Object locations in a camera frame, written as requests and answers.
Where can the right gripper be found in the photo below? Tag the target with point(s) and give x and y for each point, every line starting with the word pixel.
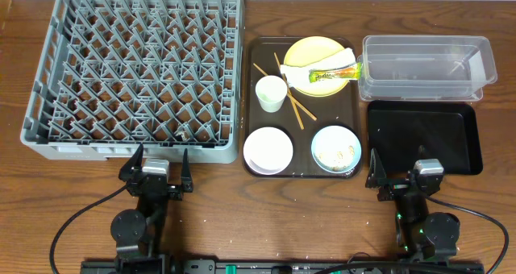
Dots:
pixel 377 178

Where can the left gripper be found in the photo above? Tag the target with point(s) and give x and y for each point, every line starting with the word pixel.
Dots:
pixel 130 174

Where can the light blue bowl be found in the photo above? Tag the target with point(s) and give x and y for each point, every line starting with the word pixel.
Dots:
pixel 336 137

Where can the green snack wrapper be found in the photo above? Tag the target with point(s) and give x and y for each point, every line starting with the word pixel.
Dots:
pixel 349 72

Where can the white pink bowl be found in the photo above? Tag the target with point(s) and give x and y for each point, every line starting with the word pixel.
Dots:
pixel 268 151

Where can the white paper napkin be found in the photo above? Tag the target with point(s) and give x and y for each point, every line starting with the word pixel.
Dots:
pixel 298 76

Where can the white paper cup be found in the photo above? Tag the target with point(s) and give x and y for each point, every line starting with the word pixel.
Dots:
pixel 271 92

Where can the rice and peanut pile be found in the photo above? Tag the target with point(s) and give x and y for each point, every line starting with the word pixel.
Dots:
pixel 338 159

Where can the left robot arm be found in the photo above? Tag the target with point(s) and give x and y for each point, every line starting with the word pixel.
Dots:
pixel 137 232

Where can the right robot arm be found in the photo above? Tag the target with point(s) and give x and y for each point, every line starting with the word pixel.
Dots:
pixel 425 235

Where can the black plastic tray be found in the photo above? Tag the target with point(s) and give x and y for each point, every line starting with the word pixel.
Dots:
pixel 404 132

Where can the grey dish rack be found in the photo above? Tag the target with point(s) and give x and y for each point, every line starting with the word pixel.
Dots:
pixel 117 74

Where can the clear plastic bin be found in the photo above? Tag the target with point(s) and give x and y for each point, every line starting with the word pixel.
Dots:
pixel 426 68

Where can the dark brown serving tray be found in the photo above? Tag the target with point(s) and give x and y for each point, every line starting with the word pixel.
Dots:
pixel 341 108

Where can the wooden chopstick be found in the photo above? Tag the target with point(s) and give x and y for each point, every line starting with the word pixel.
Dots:
pixel 293 104
pixel 291 97

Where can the yellow plate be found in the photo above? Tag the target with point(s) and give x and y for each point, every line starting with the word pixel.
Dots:
pixel 311 49

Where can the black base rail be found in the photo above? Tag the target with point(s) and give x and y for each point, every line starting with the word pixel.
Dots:
pixel 206 266

